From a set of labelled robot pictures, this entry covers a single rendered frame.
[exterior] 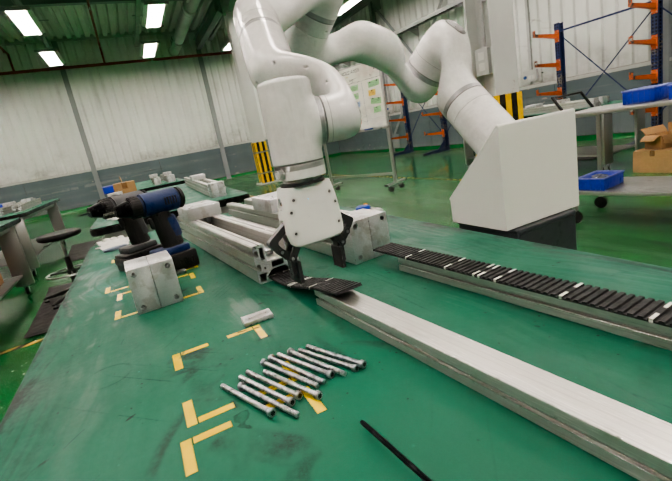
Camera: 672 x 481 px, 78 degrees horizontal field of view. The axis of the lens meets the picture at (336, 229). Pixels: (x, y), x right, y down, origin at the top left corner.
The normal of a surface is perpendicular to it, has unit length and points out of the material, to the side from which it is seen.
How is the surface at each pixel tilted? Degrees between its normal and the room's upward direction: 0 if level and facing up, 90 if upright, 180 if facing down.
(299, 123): 90
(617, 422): 0
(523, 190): 90
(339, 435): 0
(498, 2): 90
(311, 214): 90
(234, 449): 0
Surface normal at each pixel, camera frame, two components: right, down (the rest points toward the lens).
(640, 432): -0.18, -0.96
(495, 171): -0.88, 0.26
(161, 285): 0.47, 0.12
